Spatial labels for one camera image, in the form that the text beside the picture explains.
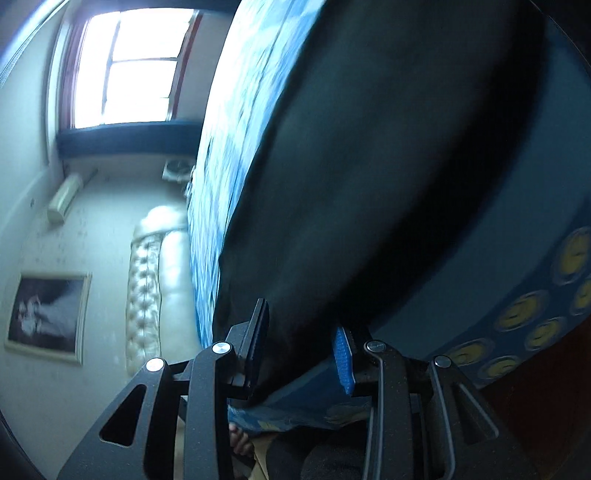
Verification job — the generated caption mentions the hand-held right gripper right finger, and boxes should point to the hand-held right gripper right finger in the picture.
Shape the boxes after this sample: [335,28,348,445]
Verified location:
[332,325,541,480]

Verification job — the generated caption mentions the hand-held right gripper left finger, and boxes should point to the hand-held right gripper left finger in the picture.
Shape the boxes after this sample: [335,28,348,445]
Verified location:
[56,298,271,480]

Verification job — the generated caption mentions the black pants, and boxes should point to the black pants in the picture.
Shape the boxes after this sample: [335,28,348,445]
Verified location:
[213,0,548,411]

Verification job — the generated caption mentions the cream tufted headboard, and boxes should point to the cream tufted headboard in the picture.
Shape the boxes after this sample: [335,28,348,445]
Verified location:
[126,205,204,377]

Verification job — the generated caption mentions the blue patterned bed sheet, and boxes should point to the blue patterned bed sheet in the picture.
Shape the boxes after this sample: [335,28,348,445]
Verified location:
[187,0,591,435]

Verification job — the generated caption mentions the white air conditioner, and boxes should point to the white air conditioner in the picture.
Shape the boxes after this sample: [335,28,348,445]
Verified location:
[47,173,84,222]

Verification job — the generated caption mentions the window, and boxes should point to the window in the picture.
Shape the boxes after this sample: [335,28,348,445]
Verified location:
[69,7,204,130]

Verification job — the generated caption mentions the white wall fan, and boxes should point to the white wall fan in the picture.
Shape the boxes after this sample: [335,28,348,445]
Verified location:
[163,158,195,183]

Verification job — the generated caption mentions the framed wall picture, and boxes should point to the framed wall picture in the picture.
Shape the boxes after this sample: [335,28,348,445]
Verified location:
[4,272,92,365]

